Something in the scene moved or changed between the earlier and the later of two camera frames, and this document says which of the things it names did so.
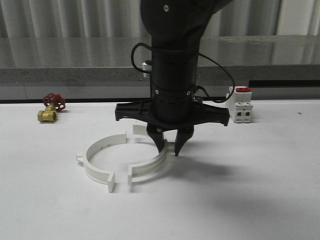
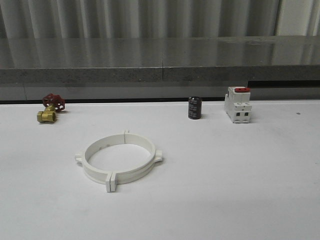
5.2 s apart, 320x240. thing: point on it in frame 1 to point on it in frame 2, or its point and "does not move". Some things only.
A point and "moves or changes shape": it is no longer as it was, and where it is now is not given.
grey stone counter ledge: (111, 67) does not move
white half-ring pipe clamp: (149, 167) moves or changes shape
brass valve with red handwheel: (53, 103) does not move
